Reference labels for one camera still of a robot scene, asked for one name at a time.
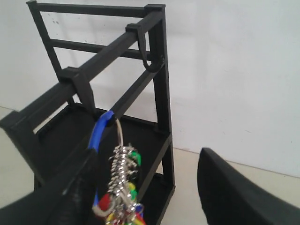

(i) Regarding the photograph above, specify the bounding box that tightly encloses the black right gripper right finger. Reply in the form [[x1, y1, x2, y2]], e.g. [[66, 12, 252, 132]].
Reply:
[[197, 148, 300, 225]]

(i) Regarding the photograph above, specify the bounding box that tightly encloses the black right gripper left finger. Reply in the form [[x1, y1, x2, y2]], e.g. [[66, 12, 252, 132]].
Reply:
[[0, 151, 98, 225]]

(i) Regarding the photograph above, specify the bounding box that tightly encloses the colourful key tag bunch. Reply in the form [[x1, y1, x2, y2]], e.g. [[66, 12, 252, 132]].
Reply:
[[88, 110, 146, 225]]

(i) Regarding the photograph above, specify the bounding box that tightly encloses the black hook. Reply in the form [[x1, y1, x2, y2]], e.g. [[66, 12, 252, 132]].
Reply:
[[126, 23, 165, 73], [58, 67, 100, 121]]

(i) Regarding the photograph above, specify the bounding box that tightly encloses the black two-tier metal rack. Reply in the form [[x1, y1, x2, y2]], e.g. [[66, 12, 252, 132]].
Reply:
[[0, 0, 175, 225]]

